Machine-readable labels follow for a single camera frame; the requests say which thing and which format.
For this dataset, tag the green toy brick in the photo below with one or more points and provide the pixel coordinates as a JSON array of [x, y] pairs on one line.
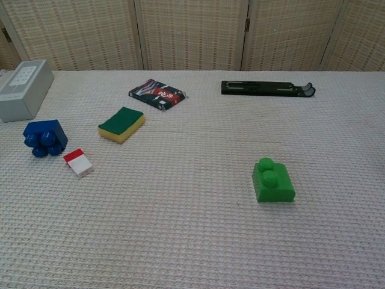
[[275, 186]]

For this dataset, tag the blue toy brick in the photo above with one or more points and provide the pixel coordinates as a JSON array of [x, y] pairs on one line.
[[45, 135]]

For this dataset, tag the dark printed card pack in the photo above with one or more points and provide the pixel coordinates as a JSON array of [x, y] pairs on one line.
[[158, 94]]

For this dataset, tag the green and yellow sponge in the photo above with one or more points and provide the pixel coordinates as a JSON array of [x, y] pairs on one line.
[[121, 122]]

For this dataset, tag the black folding stand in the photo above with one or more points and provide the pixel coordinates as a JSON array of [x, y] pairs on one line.
[[258, 88]]

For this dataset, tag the woven folding screen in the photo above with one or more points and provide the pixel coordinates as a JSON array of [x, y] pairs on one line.
[[192, 33]]

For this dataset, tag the small red and white box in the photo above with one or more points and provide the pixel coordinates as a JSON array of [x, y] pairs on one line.
[[79, 165]]

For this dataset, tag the grey box with keypad print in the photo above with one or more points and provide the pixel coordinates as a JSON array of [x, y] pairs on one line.
[[18, 96]]

